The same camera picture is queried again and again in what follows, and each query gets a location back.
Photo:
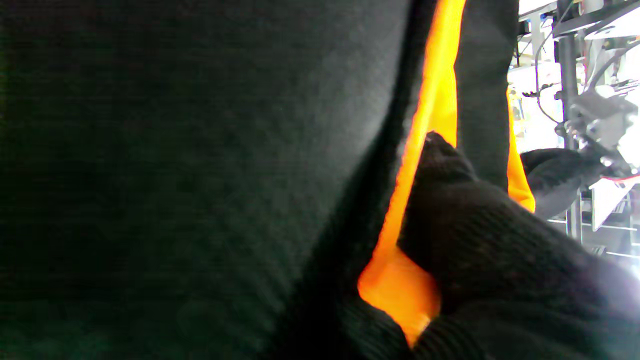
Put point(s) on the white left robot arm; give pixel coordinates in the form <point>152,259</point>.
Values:
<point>612,197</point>

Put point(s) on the orange and blue backpack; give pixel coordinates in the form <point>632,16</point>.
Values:
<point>200,175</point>

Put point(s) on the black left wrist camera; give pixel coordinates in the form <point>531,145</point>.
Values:
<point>597,120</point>

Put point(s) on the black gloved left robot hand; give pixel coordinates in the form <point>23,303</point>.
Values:
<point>555,175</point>

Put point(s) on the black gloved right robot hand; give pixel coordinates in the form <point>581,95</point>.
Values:
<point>500,250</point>

